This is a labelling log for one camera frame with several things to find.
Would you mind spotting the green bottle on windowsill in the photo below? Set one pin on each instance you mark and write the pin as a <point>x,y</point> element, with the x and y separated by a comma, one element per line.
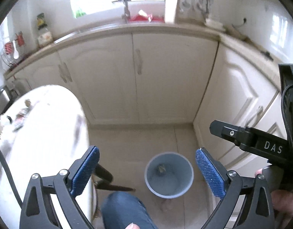
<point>79,10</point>

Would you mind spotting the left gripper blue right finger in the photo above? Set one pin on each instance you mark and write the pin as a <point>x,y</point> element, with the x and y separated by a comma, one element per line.
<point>257,209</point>

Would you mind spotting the red basin in sink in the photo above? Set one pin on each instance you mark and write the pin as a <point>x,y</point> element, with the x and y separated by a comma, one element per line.
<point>142,16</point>

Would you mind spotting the metal sink faucet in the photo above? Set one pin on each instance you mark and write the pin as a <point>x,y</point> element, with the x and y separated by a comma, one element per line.
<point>127,15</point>

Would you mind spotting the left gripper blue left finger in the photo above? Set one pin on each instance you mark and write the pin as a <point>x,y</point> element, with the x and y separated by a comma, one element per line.
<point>38,209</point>

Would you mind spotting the wire rack with red cups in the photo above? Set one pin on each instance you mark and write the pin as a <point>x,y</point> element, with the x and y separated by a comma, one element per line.
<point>13,52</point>

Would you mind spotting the blue jeans leg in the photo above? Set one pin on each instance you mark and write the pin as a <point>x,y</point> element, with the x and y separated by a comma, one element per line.
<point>123,210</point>

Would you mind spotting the round white marble table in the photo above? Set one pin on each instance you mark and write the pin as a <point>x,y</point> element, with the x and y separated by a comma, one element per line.
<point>53,135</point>

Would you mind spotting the black chair legs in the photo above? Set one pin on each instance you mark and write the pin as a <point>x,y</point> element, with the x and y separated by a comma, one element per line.
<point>102,180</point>

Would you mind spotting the blue grey trash bin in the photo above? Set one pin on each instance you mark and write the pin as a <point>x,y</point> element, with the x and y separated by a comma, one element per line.
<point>169,175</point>

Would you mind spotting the white kitchen base cabinets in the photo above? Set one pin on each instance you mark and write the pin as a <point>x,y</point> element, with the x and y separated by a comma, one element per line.
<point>148,89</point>

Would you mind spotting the silver electric griddle appliance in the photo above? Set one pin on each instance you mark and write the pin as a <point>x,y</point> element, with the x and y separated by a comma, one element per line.
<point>7,98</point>

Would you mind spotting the right hand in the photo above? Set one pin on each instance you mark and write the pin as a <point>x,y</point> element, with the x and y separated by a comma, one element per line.
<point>282,202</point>

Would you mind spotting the glass jar yellow lid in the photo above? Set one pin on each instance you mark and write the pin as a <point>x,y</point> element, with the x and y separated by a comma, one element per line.
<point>45,36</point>

